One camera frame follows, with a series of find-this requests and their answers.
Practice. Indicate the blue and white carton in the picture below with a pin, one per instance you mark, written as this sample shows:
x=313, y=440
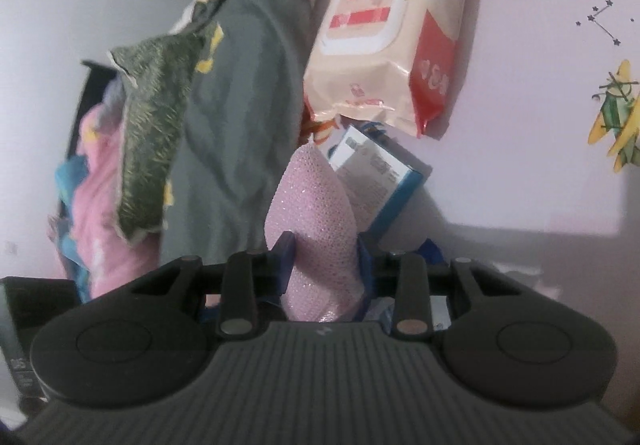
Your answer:
x=380, y=170

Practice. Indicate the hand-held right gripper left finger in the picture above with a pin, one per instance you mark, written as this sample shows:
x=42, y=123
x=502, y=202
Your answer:
x=286, y=250

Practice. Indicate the green floral pillow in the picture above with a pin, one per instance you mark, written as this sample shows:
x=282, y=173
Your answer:
x=150, y=125

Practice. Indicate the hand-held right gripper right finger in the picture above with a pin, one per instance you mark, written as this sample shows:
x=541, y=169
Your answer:
x=364, y=265

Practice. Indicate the pink glitter sponge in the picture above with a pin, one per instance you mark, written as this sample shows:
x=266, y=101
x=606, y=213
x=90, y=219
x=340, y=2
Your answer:
x=310, y=215

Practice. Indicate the pink printed bed sheet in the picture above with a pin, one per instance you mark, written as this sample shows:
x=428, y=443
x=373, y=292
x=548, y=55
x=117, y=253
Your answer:
x=525, y=125

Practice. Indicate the pink wet wipes pack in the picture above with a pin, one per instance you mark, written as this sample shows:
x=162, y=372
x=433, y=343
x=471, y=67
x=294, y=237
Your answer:
x=380, y=15

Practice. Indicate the grey quilt with yellow print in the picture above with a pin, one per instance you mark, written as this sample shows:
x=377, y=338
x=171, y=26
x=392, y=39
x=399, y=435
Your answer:
x=240, y=125

